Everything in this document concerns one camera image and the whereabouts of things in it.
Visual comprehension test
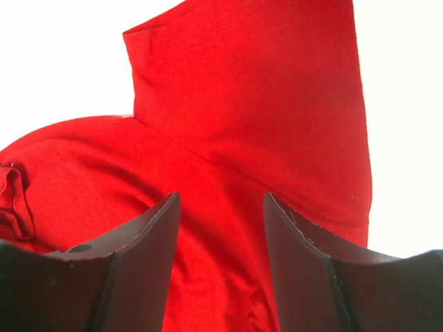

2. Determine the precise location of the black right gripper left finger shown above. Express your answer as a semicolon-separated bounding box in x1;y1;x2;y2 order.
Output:
1;193;181;331

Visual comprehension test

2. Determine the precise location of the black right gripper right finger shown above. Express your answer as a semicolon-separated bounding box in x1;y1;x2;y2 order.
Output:
264;194;442;332

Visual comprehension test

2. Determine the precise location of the red t shirt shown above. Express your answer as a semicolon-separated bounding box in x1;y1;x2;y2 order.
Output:
1;1;372;331

